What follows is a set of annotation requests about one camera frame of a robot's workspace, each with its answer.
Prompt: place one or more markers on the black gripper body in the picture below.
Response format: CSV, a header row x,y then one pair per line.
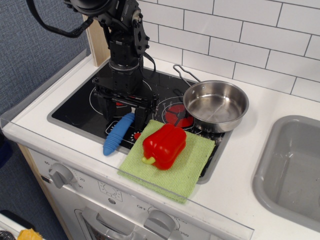
x,y
125,88

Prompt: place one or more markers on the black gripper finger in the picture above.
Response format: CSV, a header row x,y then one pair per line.
x,y
141,114
108,107

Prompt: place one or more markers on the blue handled metal spoon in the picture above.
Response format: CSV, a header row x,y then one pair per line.
x,y
117,134

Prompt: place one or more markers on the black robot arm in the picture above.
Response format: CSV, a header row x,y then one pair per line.
x,y
122,23

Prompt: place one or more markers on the black toy cooktop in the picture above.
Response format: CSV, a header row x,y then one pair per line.
x,y
81,113

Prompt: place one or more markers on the red toy bell pepper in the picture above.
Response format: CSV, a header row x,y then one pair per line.
x,y
162,148

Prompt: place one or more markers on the steel frying pan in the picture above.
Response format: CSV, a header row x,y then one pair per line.
x,y
216,106

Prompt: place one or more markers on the green cloth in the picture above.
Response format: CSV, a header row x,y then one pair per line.
x,y
176,183

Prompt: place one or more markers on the grey left oven knob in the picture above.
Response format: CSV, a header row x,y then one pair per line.
x,y
60,175

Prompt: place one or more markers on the grey oven knob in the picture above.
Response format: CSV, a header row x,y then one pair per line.
x,y
160,223
60,175

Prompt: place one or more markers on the white toy oven front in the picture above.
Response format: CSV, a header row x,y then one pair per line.
x,y
93,210

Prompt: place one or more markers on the grey right oven knob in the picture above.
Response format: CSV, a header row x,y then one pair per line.
x,y
160,223

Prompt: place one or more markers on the yellow object at floor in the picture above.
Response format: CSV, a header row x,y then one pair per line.
x,y
29,234

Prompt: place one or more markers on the grey sink basin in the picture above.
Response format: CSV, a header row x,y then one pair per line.
x,y
287,179

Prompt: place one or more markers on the wooden side post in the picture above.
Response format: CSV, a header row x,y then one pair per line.
x,y
98,52

